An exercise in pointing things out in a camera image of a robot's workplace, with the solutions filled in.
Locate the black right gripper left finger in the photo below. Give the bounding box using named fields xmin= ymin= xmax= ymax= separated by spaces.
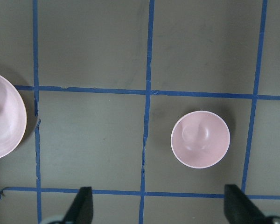
xmin=62 ymin=187 xmax=93 ymax=224

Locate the pink plate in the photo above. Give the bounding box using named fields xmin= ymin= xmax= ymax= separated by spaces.
xmin=0 ymin=75 xmax=27 ymax=158

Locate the pink bowl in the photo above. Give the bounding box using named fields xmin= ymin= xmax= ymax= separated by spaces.
xmin=170 ymin=111 xmax=231 ymax=169

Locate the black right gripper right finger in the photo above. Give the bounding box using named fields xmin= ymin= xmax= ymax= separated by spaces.
xmin=224 ymin=184 xmax=265 ymax=224

